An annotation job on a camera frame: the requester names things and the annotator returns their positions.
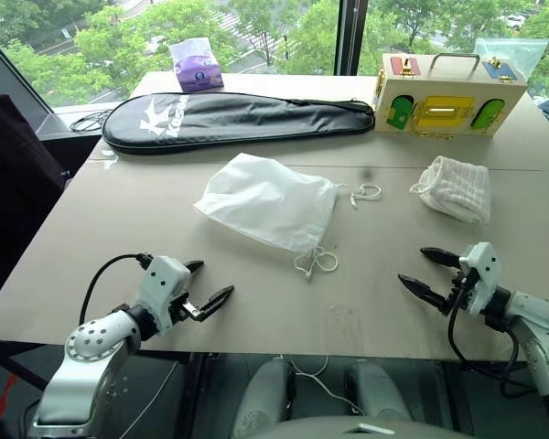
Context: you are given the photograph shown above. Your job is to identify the blue cloth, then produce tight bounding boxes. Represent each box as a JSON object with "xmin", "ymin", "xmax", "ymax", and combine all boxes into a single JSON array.
[{"xmin": 532, "ymin": 94, "xmax": 549, "ymax": 125}]

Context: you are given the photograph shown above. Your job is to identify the white cloth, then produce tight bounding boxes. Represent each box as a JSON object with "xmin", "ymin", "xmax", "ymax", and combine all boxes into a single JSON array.
[{"xmin": 408, "ymin": 155, "xmax": 492, "ymax": 226}]

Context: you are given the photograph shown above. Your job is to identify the red strap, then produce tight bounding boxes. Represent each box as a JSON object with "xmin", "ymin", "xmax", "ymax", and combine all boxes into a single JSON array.
[{"xmin": 0, "ymin": 371, "xmax": 18, "ymax": 423}]

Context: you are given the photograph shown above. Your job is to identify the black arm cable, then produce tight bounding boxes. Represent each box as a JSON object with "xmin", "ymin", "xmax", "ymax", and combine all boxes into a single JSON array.
[
  {"xmin": 447, "ymin": 273, "xmax": 533, "ymax": 400},
  {"xmin": 78, "ymin": 252, "xmax": 155, "ymax": 327}
]

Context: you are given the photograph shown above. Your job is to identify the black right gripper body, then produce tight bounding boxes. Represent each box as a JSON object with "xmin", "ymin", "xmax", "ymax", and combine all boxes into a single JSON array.
[{"xmin": 440, "ymin": 265, "xmax": 479, "ymax": 317}]

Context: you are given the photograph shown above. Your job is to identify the dark fabric chair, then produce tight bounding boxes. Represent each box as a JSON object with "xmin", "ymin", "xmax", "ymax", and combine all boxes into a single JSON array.
[{"xmin": 0, "ymin": 80, "xmax": 77, "ymax": 316}]

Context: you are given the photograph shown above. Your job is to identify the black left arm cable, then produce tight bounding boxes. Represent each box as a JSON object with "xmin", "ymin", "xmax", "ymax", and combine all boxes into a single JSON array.
[{"xmin": 78, "ymin": 252, "xmax": 155, "ymax": 327}]

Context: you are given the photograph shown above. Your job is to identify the dark rounded grey shape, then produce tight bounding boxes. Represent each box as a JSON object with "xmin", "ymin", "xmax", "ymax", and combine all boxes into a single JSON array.
[
  {"xmin": 231, "ymin": 359, "xmax": 297, "ymax": 439},
  {"xmin": 343, "ymin": 359, "xmax": 414, "ymax": 423}
]

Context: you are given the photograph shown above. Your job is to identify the purple tissue pack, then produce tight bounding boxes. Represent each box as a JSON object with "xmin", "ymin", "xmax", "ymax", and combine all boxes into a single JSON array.
[{"xmin": 167, "ymin": 37, "xmax": 226, "ymax": 92}]

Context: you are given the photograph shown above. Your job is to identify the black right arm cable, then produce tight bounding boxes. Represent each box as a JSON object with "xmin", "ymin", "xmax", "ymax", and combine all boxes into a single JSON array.
[{"xmin": 447, "ymin": 273, "xmax": 533, "ymax": 400}]

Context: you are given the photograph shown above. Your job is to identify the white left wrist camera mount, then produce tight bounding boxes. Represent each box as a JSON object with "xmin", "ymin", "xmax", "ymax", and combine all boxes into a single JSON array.
[{"xmin": 135, "ymin": 255, "xmax": 193, "ymax": 331}]

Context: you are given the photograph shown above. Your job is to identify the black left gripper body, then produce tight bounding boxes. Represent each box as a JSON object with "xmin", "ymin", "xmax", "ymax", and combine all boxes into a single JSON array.
[{"xmin": 167, "ymin": 291, "xmax": 200, "ymax": 325}]

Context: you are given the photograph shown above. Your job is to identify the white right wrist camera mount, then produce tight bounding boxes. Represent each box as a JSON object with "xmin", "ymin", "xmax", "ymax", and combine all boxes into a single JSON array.
[{"xmin": 457, "ymin": 241, "xmax": 502, "ymax": 316}]

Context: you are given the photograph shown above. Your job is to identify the dark window frame post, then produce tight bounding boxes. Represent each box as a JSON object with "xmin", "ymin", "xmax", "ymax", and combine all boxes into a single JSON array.
[{"xmin": 335, "ymin": 0, "xmax": 370, "ymax": 77}]

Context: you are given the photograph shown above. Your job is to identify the clear plastic zip bag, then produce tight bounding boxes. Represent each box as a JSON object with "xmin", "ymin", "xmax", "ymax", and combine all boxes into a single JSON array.
[{"xmin": 472, "ymin": 37, "xmax": 549, "ymax": 84}]

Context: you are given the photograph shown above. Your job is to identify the black racket case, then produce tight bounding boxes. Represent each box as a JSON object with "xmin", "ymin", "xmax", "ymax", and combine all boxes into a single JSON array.
[{"xmin": 101, "ymin": 91, "xmax": 377, "ymax": 156}]

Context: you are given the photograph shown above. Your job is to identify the white drawstring bag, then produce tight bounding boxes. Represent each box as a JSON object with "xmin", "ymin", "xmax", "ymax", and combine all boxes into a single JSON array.
[{"xmin": 192, "ymin": 152, "xmax": 385, "ymax": 283}]

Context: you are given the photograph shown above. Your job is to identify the wooden latch box with handle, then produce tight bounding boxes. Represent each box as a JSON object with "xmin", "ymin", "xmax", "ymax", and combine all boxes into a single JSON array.
[{"xmin": 373, "ymin": 51, "xmax": 529, "ymax": 139}]

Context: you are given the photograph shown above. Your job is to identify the thin white cable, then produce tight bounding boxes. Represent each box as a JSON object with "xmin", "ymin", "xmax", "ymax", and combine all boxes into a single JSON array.
[{"xmin": 277, "ymin": 353, "xmax": 363, "ymax": 416}]

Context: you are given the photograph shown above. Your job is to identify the grey robot torso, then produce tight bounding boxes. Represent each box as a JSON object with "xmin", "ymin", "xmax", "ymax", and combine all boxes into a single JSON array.
[{"xmin": 254, "ymin": 412, "xmax": 447, "ymax": 439}]

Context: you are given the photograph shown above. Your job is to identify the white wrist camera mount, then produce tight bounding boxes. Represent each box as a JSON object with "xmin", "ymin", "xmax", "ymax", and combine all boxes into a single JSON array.
[
  {"xmin": 457, "ymin": 241, "xmax": 502, "ymax": 316},
  {"xmin": 135, "ymin": 255, "xmax": 193, "ymax": 331}
]

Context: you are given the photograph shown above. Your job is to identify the thin black cable coil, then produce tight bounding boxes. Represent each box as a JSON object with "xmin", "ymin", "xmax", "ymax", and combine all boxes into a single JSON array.
[{"xmin": 70, "ymin": 108, "xmax": 116, "ymax": 134}]

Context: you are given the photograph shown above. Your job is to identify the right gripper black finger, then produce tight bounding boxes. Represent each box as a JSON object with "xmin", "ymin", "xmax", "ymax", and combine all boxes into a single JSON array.
[
  {"xmin": 419, "ymin": 246, "xmax": 461, "ymax": 269},
  {"xmin": 397, "ymin": 273, "xmax": 451, "ymax": 314}
]

